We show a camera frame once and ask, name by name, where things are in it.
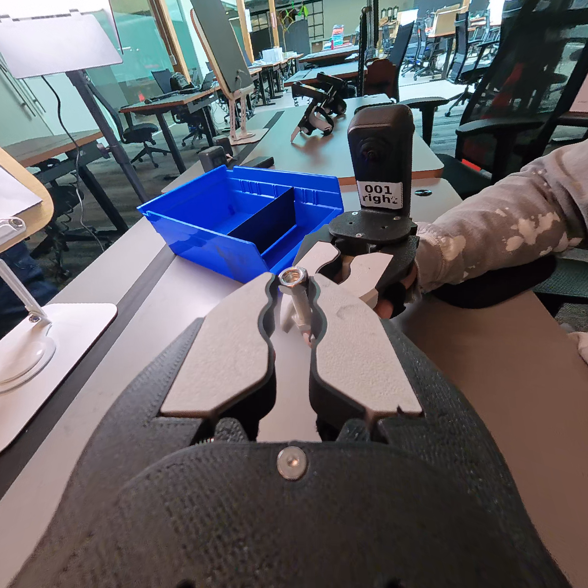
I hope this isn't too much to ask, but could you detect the black power cable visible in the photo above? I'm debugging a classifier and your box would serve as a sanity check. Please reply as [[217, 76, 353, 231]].
[[41, 76, 107, 240]]

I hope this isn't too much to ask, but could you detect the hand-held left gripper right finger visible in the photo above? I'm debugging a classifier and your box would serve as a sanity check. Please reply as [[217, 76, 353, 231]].
[[309, 275, 423, 435]]

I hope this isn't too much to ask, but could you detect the black vertical stand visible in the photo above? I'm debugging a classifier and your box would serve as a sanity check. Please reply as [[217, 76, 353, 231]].
[[358, 0, 383, 65]]

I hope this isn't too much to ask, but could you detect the dark blue cloth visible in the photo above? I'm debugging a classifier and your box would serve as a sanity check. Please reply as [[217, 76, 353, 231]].
[[0, 241, 46, 324]]

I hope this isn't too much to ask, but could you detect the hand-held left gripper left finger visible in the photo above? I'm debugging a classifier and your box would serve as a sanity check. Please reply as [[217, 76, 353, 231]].
[[160, 272, 277, 437]]

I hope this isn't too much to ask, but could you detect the black light stand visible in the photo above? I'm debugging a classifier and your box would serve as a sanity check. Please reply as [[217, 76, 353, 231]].
[[66, 69, 149, 230]]

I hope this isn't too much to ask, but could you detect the idle hand-held gripper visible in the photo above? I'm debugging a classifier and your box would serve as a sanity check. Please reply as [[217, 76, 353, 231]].
[[290, 73, 348, 144]]

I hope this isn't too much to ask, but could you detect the person's right forearm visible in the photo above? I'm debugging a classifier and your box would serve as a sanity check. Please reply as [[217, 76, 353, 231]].
[[416, 142, 588, 295]]

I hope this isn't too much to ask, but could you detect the wooden easel stand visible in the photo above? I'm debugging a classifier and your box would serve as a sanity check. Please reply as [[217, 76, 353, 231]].
[[227, 85, 270, 146]]

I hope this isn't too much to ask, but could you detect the black power brick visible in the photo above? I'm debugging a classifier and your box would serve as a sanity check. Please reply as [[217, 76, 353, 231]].
[[198, 146, 232, 174]]

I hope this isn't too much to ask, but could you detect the white light panel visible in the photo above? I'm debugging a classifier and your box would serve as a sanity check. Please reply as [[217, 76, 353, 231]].
[[0, 0, 124, 80]]

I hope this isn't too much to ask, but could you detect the dark display board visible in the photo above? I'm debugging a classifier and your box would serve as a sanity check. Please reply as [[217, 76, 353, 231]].
[[190, 0, 254, 95]]

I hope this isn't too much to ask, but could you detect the printed instruction sheet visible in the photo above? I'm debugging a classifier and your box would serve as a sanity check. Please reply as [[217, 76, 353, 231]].
[[0, 165, 43, 227]]

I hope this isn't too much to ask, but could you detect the white metal stand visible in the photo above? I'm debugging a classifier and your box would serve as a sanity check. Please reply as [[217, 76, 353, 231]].
[[0, 216, 118, 453]]

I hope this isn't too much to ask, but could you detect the person's right hand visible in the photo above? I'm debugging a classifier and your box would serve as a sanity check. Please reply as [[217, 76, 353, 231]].
[[373, 264, 420, 321]]

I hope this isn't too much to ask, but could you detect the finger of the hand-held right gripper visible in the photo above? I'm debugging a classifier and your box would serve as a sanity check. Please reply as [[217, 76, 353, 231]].
[[337, 252, 394, 305], [279, 241, 343, 335]]

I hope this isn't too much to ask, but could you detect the silver bolt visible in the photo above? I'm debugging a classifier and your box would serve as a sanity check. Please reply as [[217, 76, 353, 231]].
[[288, 293, 318, 346]]

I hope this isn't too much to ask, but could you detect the silver hex nut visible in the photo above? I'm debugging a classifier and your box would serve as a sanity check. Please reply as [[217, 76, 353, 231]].
[[278, 267, 309, 295]]

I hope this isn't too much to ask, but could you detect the black chair armrest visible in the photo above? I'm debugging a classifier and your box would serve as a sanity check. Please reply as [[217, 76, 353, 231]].
[[429, 255, 559, 309]]

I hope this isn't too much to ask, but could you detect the wooden-top office desk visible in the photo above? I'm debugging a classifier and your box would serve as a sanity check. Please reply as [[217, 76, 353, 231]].
[[120, 85, 219, 161]]

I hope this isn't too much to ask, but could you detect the blue plastic bin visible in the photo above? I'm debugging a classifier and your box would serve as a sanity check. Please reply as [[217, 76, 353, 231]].
[[137, 164, 344, 283]]

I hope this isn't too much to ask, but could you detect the black mesh office chair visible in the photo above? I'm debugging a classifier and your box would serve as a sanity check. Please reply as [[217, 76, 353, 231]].
[[455, 0, 588, 184]]

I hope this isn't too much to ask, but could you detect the brown-backed office chair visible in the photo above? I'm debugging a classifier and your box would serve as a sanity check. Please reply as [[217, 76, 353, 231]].
[[365, 57, 450, 148]]

